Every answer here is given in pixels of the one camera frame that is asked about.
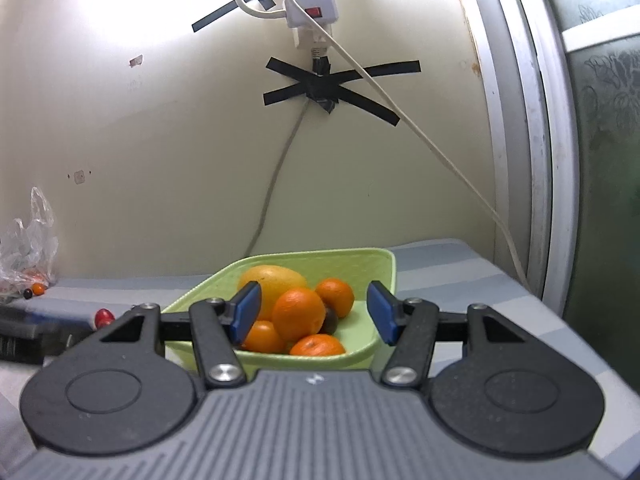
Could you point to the orange cherry tomato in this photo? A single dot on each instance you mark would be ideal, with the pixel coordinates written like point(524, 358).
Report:
point(38, 288)

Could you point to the short black tape strip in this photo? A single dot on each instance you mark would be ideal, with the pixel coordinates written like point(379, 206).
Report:
point(215, 16)

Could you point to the large yellow citrus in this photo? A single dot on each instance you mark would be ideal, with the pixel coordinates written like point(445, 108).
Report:
point(272, 280)

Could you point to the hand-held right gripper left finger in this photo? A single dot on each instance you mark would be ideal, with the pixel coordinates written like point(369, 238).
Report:
point(246, 312)

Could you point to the red cherry tomato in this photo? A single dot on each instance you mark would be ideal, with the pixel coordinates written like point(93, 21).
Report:
point(104, 317)

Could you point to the large orange tangerine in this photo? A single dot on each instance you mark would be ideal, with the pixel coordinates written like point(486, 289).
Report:
point(298, 312)

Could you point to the dark brown cherry tomato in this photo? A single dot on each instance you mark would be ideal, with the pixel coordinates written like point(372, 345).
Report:
point(330, 321)

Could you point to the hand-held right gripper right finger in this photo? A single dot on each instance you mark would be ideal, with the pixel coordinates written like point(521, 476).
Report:
point(382, 312)

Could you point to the light green plastic basket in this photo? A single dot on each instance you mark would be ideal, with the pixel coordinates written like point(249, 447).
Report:
point(360, 265)

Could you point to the grey striped cloth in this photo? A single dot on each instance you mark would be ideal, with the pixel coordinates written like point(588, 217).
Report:
point(450, 270)

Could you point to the white framed window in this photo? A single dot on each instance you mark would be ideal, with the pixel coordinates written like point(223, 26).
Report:
point(520, 110)

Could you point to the clear plastic bag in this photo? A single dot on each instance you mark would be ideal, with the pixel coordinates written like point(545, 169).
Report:
point(30, 240)

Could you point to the white power strip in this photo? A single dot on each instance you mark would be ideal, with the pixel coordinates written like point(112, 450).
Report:
point(310, 7)

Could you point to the small orange tangerine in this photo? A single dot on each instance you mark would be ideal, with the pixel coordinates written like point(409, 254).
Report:
point(263, 337)
point(317, 346)
point(336, 297)

